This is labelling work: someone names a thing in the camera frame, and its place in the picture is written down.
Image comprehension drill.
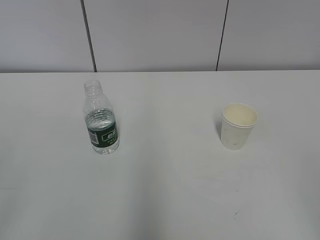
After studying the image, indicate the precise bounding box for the white paper cup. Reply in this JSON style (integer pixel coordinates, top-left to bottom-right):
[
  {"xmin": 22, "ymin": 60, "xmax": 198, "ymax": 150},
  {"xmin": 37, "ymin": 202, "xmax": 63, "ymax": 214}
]
[{"xmin": 220, "ymin": 103, "xmax": 258, "ymax": 151}]

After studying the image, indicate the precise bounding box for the clear green-label water bottle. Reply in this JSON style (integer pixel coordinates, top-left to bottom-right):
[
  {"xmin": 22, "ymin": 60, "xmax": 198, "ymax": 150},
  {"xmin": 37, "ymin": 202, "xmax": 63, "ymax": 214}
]
[{"xmin": 83, "ymin": 80, "xmax": 120, "ymax": 155}]

